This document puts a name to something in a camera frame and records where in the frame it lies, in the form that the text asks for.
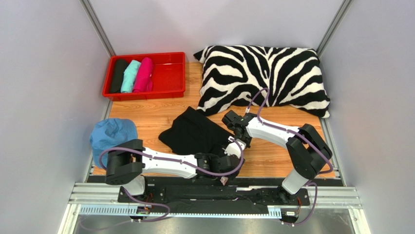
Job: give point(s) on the rolled teal shirt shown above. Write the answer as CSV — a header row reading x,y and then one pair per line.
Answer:
x,y
129,77

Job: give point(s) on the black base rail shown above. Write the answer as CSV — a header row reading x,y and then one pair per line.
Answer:
x,y
240,196

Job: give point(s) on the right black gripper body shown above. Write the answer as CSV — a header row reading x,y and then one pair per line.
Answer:
x,y
229,120

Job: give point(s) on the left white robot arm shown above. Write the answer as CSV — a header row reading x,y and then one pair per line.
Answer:
x,y
127,163

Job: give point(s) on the black t shirt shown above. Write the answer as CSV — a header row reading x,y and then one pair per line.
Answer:
x,y
192,133

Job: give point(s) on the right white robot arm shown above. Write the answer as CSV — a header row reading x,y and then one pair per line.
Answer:
x,y
307,150

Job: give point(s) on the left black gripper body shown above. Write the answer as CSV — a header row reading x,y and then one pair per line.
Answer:
x,y
232,176

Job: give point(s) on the rolled black shirt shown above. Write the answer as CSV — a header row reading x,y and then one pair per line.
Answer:
x,y
118,75

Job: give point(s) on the blue bucket hat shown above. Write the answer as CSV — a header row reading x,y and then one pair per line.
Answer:
x,y
109,133

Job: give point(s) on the zebra print pillow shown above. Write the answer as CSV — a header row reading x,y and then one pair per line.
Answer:
x,y
240,75

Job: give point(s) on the red plastic bin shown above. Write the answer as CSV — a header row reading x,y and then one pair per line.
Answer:
x,y
168,77

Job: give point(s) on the rolled pink shirt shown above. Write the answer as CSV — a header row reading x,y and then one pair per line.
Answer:
x,y
143,81

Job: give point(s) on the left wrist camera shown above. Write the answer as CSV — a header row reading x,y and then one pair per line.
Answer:
x,y
235,147

